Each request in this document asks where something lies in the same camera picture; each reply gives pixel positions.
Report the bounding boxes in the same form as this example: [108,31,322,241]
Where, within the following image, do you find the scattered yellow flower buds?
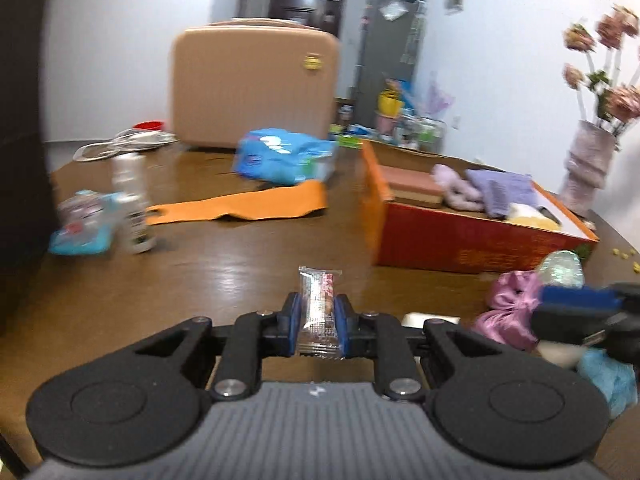
[607,244,640,274]

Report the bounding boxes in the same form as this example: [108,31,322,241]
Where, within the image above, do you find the pink textured vase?
[557,119,617,219]

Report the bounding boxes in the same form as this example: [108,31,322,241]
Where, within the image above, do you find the iridescent shiny packet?
[537,249,586,289]

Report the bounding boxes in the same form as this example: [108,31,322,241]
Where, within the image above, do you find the white flat packet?
[402,312,462,331]

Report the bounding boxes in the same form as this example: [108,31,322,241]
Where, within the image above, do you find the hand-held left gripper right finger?
[335,293,506,402]

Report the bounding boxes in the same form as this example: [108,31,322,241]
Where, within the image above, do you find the red cardboard box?
[360,139,600,275]

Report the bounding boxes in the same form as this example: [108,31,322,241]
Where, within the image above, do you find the black paper bag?
[0,0,57,272]

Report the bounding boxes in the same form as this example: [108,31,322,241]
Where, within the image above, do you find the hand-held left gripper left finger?
[132,291,303,402]

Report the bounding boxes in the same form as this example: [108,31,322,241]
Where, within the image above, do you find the blue plush toy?
[574,347,639,419]

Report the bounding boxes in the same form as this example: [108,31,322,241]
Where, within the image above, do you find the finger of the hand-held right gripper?
[530,305,640,349]
[539,282,640,312]

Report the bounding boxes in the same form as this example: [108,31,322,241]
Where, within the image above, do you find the small light blue packet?
[48,189,126,256]

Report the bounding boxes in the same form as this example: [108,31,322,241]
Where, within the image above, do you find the dark brown door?
[267,0,346,39]

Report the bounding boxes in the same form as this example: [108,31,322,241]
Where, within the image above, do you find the yellow plastic bucket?
[377,90,405,117]

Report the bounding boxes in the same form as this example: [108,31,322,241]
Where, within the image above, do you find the orange cloth strip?
[144,179,329,226]

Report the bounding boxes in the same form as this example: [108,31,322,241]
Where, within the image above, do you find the beige hard suitcase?
[170,17,344,151]

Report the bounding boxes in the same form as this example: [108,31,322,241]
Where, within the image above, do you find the purple wall decoration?
[424,72,456,119]

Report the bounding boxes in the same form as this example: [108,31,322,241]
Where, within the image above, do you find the grey refrigerator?
[352,0,426,129]

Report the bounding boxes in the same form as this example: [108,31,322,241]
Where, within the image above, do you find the white foam block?
[537,339,586,369]

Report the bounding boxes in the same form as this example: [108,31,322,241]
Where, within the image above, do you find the yellow plush toy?
[504,202,561,234]

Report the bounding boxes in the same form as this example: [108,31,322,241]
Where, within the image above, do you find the purple knit cloth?
[464,168,541,220]

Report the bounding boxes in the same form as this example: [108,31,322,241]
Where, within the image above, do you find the blue wet wipes packet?
[234,128,339,186]

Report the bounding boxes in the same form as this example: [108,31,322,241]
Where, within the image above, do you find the dried rose bouquet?
[562,3,640,136]

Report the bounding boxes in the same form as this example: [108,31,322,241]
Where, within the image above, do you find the clear snack packet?
[295,265,345,360]

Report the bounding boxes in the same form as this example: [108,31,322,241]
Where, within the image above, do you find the purple satin scrunchie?
[472,269,546,352]

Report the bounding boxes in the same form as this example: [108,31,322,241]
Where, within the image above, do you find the small white spray bottle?
[111,153,156,255]

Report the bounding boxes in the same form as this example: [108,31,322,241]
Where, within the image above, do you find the lavender fluffy towel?
[432,163,489,214]

